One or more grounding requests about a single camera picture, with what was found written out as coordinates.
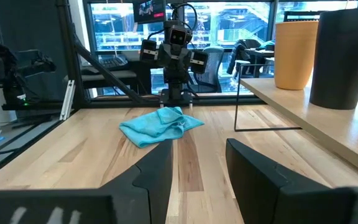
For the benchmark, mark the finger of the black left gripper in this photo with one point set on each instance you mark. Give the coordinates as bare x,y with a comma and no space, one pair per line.
182,56
167,55

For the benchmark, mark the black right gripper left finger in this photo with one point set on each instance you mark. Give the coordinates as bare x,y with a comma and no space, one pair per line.
73,208

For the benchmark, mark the black keyboard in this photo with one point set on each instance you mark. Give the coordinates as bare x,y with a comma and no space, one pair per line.
112,62

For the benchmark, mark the small video screen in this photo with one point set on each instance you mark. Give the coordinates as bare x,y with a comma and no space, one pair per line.
149,11

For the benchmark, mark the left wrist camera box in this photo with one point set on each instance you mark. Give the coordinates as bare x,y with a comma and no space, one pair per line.
177,35

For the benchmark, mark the wooden shelf with black legs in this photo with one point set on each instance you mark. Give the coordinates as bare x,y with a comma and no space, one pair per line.
306,112

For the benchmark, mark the dark desk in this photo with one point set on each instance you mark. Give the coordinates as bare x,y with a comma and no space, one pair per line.
261,53

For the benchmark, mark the chair with dark jacket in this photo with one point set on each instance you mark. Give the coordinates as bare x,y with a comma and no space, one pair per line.
244,49

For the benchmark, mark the white aluminium bracket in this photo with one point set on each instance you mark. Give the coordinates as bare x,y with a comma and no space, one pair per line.
67,99

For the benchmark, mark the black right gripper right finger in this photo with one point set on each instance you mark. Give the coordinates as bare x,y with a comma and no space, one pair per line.
291,202

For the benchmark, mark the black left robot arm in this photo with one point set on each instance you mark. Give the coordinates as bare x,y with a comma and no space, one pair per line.
176,84

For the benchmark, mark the yellow cup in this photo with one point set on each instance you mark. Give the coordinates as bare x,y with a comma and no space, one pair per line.
294,56

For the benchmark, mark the grey desk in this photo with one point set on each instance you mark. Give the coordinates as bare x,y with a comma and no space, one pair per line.
110,76

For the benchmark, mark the grey mesh office chair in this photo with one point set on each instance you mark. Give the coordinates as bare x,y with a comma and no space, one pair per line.
211,68

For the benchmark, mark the blue folded cloth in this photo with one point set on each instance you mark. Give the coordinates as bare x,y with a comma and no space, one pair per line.
157,127

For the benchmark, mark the black cup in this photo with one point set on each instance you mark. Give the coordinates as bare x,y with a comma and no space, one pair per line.
340,62

